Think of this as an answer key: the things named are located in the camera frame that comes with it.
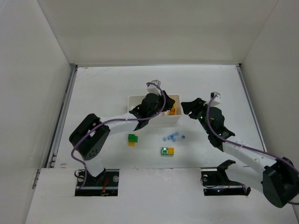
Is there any light blue lego pile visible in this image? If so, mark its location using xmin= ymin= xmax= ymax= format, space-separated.
xmin=162 ymin=132 xmax=179 ymax=142

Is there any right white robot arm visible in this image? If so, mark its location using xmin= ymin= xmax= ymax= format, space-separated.
xmin=181 ymin=94 xmax=299 ymax=208

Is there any white three-compartment tray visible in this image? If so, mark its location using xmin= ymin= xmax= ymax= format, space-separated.
xmin=128 ymin=94 xmax=182 ymax=127

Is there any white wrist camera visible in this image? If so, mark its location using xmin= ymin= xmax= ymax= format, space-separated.
xmin=147 ymin=80 xmax=161 ymax=95
xmin=210 ymin=91 xmax=221 ymax=106

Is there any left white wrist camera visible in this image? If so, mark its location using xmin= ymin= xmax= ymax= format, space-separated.
xmin=147 ymin=80 xmax=161 ymax=95

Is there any green and yellow lego stack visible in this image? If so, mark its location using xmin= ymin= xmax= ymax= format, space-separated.
xmin=128 ymin=134 xmax=138 ymax=147

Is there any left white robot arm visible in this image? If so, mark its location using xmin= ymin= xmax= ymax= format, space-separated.
xmin=69 ymin=91 xmax=175 ymax=185

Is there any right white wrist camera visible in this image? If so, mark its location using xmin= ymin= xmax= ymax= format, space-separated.
xmin=210 ymin=91 xmax=221 ymax=106

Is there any purple cable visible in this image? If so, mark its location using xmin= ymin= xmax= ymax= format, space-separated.
xmin=71 ymin=82 xmax=167 ymax=189
xmin=205 ymin=93 xmax=299 ymax=205

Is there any green yellow lego block pair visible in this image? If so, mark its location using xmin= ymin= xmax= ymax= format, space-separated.
xmin=160 ymin=147 xmax=175 ymax=156

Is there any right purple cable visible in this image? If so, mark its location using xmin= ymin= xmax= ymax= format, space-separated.
xmin=205 ymin=93 xmax=299 ymax=205

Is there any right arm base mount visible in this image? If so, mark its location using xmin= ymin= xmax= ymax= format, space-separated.
xmin=200 ymin=168 xmax=251 ymax=196

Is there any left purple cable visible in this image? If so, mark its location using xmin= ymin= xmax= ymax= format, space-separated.
xmin=71 ymin=82 xmax=167 ymax=189

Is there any yellow lego piece with flower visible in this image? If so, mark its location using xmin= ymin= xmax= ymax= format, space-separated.
xmin=169 ymin=103 xmax=177 ymax=116

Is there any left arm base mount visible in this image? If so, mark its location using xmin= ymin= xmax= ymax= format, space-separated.
xmin=74 ymin=169 xmax=120 ymax=196

